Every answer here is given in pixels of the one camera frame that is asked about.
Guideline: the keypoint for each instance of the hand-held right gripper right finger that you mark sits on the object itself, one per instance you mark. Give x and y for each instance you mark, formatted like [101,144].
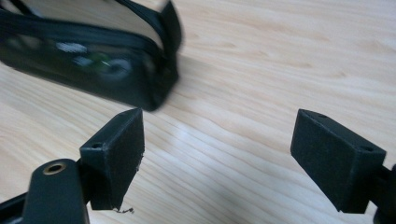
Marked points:
[330,161]

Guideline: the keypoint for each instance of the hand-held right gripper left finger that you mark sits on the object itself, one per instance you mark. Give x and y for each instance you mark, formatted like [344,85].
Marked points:
[118,161]

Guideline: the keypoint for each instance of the black pencil case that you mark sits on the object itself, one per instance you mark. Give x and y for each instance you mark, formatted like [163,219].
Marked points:
[146,90]

